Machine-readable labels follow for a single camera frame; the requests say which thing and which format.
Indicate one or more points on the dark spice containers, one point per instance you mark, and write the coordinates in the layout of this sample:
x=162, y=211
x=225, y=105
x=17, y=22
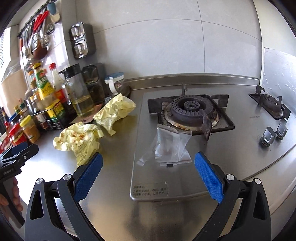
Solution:
x=94, y=75

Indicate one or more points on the left burner grate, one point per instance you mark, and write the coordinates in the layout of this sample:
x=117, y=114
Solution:
x=199, y=114

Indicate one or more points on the clear plastic bag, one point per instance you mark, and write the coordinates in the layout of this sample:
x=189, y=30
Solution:
x=168, y=148

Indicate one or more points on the glass jar blue lid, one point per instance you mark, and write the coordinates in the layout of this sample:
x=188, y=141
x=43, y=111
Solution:
x=116, y=83

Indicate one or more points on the brown wooden ladle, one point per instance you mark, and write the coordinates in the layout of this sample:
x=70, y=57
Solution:
x=39, y=51

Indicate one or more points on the green label seasoning bottle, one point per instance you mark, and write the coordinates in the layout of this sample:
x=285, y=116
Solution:
x=47, y=94

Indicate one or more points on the right stove knob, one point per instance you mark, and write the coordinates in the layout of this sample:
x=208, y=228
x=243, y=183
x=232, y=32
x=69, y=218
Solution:
x=281, y=131

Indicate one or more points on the black wire bottle rack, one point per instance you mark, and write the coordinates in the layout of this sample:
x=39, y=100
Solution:
x=44, y=123

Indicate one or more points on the glass oil dispenser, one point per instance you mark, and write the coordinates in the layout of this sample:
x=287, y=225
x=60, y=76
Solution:
x=77, y=91

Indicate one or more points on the black utensil rail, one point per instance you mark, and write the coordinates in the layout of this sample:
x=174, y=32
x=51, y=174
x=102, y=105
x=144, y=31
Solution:
x=31, y=10

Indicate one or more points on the steel gas stove top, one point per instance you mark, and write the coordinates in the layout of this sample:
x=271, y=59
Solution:
x=237, y=151

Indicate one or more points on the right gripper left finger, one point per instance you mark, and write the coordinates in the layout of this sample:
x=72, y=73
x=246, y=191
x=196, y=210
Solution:
x=76, y=188

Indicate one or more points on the red kitchen scissors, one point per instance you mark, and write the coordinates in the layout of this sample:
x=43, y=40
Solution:
x=39, y=21

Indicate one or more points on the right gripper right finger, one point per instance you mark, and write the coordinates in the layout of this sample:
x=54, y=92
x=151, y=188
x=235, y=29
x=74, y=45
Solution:
x=220, y=189

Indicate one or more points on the large red lid jar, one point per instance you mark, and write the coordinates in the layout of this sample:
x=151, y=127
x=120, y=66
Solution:
x=17, y=135

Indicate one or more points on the blue handled rice scoop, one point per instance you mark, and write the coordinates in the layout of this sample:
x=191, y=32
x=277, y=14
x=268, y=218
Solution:
x=53, y=12

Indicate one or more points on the red cap vinegar bottle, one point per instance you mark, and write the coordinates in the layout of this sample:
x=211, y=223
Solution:
x=58, y=82

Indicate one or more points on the slotted steel spoon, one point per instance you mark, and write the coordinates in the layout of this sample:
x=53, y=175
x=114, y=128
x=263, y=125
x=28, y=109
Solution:
x=49, y=28

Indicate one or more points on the yellow printed wrapper paper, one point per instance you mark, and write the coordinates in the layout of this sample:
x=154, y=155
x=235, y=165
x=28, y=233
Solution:
x=82, y=139

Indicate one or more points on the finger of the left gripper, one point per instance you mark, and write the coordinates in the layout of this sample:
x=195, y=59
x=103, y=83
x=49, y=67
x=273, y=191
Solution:
x=14, y=150
x=20, y=158

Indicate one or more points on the yellow lid sauce jar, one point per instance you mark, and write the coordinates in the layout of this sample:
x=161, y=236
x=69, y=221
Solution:
x=30, y=129

